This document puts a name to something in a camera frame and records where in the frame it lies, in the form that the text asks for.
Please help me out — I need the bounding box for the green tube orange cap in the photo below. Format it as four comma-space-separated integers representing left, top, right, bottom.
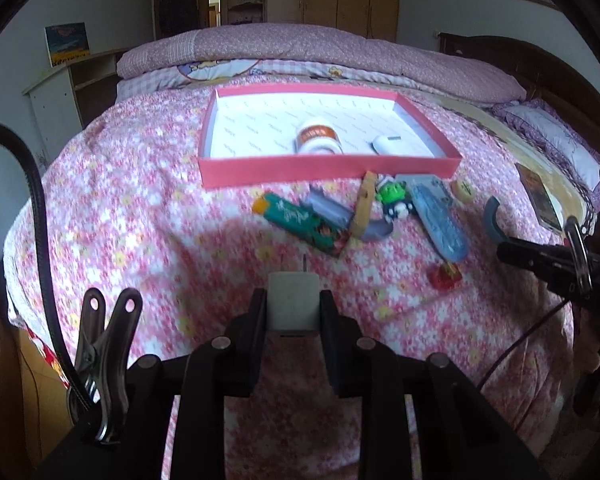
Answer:
252, 192, 348, 258

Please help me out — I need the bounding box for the white pillow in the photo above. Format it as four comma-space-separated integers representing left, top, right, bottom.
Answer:
495, 100, 600, 191

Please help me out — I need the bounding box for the pink folded quilt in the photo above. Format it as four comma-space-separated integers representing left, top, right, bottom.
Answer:
116, 24, 528, 103

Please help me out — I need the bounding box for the white bottle orange label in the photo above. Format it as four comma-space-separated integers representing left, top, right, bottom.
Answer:
294, 117, 342, 156

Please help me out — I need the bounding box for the metal spring clamp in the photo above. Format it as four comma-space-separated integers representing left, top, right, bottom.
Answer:
67, 287, 143, 446

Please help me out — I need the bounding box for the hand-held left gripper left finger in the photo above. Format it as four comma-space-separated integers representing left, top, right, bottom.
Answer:
30, 287, 271, 480

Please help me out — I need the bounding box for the green toy figure keychain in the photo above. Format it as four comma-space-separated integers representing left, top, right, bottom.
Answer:
377, 176, 415, 221

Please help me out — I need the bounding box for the cartoon print checked quilt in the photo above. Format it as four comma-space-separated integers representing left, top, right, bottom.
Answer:
116, 57, 431, 102

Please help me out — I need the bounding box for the yellow cartoon bedsheet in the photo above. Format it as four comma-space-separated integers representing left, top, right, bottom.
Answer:
437, 94, 598, 233

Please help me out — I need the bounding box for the blue correction tape dispenser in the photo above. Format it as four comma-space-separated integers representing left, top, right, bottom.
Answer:
411, 176, 470, 263

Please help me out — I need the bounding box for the dark hanging coat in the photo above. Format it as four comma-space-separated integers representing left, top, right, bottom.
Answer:
159, 0, 198, 41

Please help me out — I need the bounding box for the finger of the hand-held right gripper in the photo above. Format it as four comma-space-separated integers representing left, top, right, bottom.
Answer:
496, 237, 577, 270
530, 260, 590, 302

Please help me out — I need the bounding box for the brown book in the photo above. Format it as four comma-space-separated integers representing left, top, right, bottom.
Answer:
515, 162, 563, 231

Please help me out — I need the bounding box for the white charger cube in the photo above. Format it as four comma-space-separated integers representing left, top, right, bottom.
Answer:
267, 256, 322, 337

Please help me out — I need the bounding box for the white shelf unit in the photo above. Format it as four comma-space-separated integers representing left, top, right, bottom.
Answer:
22, 47, 131, 161

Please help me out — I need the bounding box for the brown wooden furniture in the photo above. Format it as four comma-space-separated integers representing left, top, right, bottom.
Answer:
0, 295, 73, 480

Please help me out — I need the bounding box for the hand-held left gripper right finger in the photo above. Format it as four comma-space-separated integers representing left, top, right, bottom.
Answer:
320, 290, 551, 480

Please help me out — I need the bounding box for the dark wooden headboard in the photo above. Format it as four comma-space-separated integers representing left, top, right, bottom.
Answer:
440, 32, 600, 161

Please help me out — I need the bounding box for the pink shallow box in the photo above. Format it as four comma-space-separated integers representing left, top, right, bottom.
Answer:
197, 85, 463, 191

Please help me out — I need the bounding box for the small red toy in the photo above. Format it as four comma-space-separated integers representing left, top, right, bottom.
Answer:
430, 262, 462, 291

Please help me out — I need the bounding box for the grey-blue clip object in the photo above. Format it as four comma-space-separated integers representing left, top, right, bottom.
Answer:
300, 186, 393, 242

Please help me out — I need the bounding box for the blue landscape painting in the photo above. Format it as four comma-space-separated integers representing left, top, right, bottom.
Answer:
45, 22, 91, 67

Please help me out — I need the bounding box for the thick black cable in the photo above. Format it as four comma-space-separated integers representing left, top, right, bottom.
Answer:
0, 119, 88, 411

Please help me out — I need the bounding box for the person's right hand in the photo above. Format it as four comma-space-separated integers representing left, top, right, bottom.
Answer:
579, 331, 600, 375

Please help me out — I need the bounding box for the thin black cable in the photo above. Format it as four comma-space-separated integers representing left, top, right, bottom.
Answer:
477, 300, 571, 392

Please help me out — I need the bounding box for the small white device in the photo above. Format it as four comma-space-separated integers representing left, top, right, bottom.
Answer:
371, 134, 418, 157

